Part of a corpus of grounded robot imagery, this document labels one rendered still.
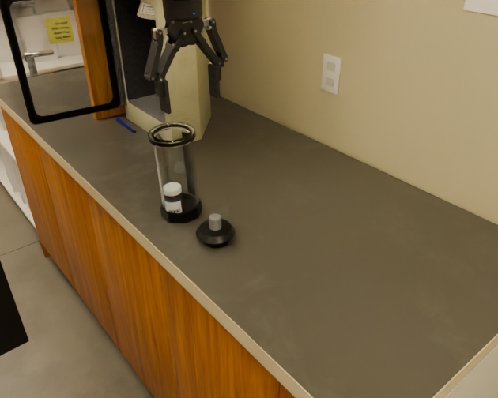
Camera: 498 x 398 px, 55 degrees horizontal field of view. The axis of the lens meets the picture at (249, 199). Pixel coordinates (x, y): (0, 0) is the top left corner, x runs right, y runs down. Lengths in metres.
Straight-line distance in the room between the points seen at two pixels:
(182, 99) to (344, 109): 0.50
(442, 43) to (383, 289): 0.62
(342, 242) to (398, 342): 0.30
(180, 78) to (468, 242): 0.91
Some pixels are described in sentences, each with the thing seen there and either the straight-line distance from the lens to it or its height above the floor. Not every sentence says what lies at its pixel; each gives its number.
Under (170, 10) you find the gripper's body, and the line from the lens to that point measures 0.97.
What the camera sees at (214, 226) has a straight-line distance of 1.09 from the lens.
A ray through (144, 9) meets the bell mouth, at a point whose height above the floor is 1.34.
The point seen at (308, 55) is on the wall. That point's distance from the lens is 1.60.
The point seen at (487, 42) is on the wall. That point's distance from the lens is 1.26.
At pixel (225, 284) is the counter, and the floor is 0.94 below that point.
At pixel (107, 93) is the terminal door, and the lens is 1.75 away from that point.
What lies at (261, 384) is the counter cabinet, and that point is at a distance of 1.04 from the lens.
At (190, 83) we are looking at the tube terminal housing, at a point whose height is 1.14.
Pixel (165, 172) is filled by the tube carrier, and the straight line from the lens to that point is 1.12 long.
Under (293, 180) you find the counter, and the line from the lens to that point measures 1.37.
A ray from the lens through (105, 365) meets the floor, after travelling 2.16.
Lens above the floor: 1.62
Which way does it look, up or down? 32 degrees down
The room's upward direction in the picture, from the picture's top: straight up
